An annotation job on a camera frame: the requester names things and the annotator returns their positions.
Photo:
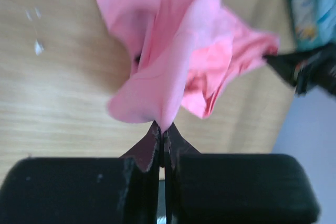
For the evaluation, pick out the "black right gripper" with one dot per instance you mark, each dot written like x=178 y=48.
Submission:
x=304 y=70

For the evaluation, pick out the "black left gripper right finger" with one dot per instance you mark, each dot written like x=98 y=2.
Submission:
x=234 y=188

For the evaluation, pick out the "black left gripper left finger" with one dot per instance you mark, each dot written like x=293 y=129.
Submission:
x=85 y=189

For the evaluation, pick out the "pink t shirt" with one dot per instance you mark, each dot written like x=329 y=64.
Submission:
x=184 y=52

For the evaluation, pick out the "teal plastic bin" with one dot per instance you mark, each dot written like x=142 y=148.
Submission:
x=313 y=22

